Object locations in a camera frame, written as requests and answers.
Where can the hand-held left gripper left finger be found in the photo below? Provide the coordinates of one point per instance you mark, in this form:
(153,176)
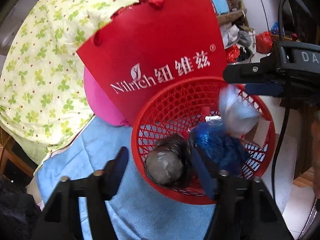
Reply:
(117,172)

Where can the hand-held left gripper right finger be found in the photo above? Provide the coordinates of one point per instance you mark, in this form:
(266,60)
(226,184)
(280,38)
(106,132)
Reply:
(203,172)

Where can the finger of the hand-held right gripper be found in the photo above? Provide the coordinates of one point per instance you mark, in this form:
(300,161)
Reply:
(250,73)
(265,90)

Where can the blue plastic bag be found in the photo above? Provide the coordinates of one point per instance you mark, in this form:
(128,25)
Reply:
(220,142)

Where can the white translucent plastic bag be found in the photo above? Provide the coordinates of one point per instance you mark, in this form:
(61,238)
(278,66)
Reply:
(237,115)

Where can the black plastic bag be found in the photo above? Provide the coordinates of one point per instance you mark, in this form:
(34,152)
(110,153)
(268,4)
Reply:
(165,165)

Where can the red plastic mesh basket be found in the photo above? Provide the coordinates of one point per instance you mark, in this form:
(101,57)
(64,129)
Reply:
(175,97)

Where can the metal basin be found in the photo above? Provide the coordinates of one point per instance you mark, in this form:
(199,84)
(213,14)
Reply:
(242,47)

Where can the red plastic bag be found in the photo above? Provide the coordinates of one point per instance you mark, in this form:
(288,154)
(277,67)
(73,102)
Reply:
(263,42)

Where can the light blue blanket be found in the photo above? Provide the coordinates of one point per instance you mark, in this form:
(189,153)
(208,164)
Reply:
(87,150)

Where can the pink pillow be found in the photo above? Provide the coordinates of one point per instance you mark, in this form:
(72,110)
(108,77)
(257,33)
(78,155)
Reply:
(100,100)

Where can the red paper shopping bag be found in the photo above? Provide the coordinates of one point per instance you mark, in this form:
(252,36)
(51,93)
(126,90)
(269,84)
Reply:
(155,42)

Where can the black fuzzy clothing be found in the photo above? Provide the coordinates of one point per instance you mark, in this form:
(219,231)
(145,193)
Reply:
(15,210)

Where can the green clover print quilt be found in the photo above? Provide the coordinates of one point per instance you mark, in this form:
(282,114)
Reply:
(37,67)

